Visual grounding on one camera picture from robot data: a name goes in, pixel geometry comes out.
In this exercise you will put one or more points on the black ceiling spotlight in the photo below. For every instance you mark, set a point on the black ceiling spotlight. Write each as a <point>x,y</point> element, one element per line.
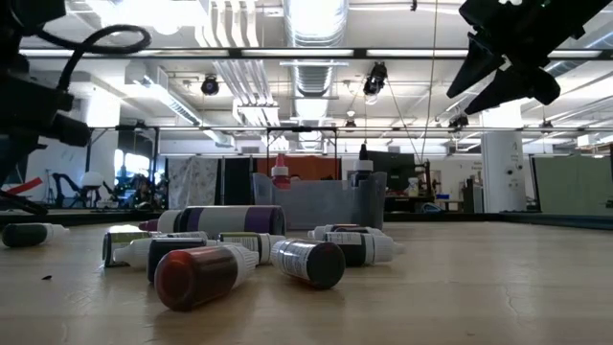
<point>459,122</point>
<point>376,76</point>
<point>210,85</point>

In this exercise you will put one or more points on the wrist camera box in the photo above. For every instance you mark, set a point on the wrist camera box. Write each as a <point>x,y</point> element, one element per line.
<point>29,14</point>
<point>486,12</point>

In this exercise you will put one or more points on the white globe lamp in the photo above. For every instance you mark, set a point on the white globe lamp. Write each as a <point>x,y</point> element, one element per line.
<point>91,179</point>

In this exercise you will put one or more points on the small yellow-green food coloring bottle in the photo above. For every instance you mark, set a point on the small yellow-green food coloring bottle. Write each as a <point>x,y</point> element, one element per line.
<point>120,236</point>

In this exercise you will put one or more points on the black curtain panel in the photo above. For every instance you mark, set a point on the black curtain panel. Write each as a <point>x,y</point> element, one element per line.
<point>239,182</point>

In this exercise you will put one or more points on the large black food coloring bottle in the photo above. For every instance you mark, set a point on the large black food coloring bottle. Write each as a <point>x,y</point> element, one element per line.
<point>363,167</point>

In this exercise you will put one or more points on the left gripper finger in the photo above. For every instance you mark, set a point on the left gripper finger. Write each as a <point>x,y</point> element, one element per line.
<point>72,131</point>

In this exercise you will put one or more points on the black monitor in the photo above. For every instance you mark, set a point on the black monitor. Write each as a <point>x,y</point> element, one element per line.
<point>392,165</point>

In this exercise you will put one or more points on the white background bottle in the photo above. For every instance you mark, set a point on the white background bottle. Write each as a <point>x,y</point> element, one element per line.
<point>414,188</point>

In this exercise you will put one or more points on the red slanted bar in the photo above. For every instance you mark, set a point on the red slanted bar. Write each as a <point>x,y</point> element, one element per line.
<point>29,186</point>

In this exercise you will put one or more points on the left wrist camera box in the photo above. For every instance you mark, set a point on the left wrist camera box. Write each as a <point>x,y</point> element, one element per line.
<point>29,14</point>

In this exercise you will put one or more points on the grey patterned cloth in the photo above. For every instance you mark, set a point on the grey patterned cloth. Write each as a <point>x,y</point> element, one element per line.
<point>191,182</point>

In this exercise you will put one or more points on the large purple food coloring bottle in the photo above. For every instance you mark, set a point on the large purple food coloring bottle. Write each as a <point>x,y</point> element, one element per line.
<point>225,219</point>

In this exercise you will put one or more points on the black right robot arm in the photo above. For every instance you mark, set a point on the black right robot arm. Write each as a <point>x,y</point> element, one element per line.
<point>598,7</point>

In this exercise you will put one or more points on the black slanted bar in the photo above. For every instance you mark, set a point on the black slanted bar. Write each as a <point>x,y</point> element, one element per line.
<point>24,203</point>

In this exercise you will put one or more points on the small navy food coloring bottle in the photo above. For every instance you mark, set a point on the small navy food coloring bottle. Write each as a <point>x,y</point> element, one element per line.
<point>167,254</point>

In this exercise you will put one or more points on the black overhead light bar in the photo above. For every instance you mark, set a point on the black overhead light bar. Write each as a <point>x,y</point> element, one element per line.
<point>359,53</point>

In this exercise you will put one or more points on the small red food coloring bottle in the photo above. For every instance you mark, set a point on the small red food coloring bottle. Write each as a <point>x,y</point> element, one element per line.
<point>196,278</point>
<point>318,232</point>

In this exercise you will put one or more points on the black background robot arm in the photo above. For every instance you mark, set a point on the black background robot arm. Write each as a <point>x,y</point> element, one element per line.
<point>64,181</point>

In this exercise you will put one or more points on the small blue box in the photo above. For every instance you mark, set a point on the small blue box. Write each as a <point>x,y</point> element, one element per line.
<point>442,197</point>

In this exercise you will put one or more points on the orange wall panel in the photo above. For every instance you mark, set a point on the orange wall panel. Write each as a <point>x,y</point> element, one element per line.
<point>311,167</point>

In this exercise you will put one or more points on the small white-labelled food coloring bottle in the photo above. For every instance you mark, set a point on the small white-labelled food coloring bottle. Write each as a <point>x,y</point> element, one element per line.
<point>187,235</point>

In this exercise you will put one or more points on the grey-green partition wall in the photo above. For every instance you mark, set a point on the grey-green partition wall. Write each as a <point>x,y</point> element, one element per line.
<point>574,191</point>

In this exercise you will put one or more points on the silver ceiling air duct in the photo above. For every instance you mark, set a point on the silver ceiling air duct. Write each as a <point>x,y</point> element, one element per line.
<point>316,24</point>

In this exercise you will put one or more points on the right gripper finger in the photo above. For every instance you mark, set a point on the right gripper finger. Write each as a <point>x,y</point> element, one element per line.
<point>522,86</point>
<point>479,62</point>

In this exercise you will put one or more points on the small black food coloring bottle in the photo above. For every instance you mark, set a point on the small black food coloring bottle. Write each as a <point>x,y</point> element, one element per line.
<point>316,266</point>
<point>369,230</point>

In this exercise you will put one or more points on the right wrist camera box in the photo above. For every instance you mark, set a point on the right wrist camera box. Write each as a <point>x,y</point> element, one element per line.
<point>486,12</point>

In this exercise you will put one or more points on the small blue food coloring bottle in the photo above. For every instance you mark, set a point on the small blue food coloring bottle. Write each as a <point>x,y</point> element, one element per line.
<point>354,251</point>

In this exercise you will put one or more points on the translucent grey plastic bin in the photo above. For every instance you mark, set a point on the translucent grey plastic bin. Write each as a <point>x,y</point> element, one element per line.
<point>325,206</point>

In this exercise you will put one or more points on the dark wall screen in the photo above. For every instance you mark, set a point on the dark wall screen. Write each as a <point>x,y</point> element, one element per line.
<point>9,167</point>

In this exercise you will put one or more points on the small green food coloring bottle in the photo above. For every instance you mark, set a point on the small green food coloring bottle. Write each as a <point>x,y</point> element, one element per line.
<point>249,242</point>

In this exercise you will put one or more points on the small dark green coloring bottle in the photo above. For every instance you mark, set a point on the small dark green coloring bottle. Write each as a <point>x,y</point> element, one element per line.
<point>29,235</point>

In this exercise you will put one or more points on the white round column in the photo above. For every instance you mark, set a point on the white round column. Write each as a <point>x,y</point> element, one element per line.
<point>503,167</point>

